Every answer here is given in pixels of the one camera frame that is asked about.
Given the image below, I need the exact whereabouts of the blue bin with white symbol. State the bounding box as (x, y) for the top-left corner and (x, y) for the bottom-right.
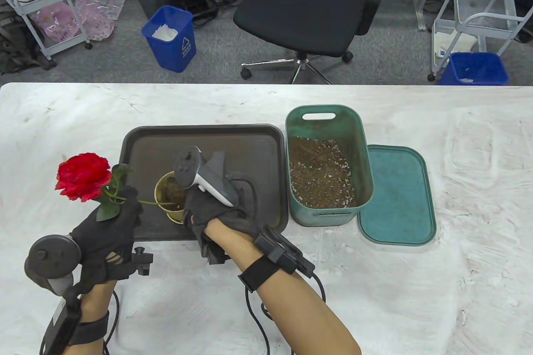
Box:
(141, 5), (197, 73)

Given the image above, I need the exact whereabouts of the red artificial rose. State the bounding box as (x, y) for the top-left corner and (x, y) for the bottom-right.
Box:
(55, 153), (186, 222)

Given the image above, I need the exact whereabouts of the teal plastic storage bin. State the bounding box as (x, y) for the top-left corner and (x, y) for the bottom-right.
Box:
(285, 104), (374, 227)

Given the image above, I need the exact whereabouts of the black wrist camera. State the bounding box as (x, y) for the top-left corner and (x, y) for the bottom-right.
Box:
(254, 225), (316, 277)

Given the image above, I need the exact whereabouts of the grey wrist camera with label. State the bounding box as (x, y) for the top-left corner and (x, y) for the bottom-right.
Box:
(40, 299), (80, 355)

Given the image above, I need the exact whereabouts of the dark backpack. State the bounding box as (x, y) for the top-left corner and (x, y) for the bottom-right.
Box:
(0, 3), (57, 74)

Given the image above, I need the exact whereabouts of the dark grey handheld controller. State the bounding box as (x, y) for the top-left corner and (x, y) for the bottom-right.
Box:
(24, 235), (82, 295)

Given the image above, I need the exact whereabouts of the dark brown plastic tray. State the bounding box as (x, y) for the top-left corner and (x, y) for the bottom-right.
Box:
(110, 124), (290, 242)

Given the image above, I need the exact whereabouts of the white crumpled paper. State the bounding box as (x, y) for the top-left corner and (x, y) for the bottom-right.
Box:
(151, 24), (179, 41)

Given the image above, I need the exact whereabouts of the pink plastic bag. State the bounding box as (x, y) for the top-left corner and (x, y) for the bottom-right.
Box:
(31, 1), (80, 43)
(74, 0), (126, 41)

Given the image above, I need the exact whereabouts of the person's right hand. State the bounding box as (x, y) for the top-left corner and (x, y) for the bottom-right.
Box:
(183, 186), (267, 265)

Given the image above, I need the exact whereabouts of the black wrist strap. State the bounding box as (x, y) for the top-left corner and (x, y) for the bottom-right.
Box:
(238, 254), (280, 292)
(69, 311), (110, 347)

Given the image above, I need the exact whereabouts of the black cable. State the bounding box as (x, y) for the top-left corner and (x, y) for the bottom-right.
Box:
(245, 272), (327, 355)
(102, 290), (121, 355)

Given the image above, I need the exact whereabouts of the brown potting mix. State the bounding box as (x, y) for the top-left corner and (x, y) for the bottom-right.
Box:
(166, 182), (187, 206)
(289, 136), (356, 209)

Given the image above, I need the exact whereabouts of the teal plastic bin lid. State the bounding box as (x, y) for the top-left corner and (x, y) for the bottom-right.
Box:
(359, 145), (437, 246)

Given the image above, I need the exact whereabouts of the person's right forearm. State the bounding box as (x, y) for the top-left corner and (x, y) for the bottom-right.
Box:
(204, 220), (362, 355)

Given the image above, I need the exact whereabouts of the black mount bracket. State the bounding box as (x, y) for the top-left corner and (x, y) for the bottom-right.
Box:
(132, 247), (154, 276)
(200, 243), (227, 265)

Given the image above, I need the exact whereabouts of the gold ribbed flower pot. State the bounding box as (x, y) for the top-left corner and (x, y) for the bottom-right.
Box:
(154, 171), (196, 224)

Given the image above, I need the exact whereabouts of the white handled grey controller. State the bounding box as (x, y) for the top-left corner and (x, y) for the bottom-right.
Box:
(174, 146), (240, 208)

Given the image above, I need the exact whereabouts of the black office chair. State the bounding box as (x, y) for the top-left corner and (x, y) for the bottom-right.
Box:
(225, 0), (394, 84)

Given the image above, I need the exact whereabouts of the plain blue waste bin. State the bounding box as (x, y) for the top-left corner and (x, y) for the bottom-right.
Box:
(439, 52), (509, 86)

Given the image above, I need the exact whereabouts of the person's left hand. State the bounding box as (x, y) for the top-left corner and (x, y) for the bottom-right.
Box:
(69, 184), (144, 295)

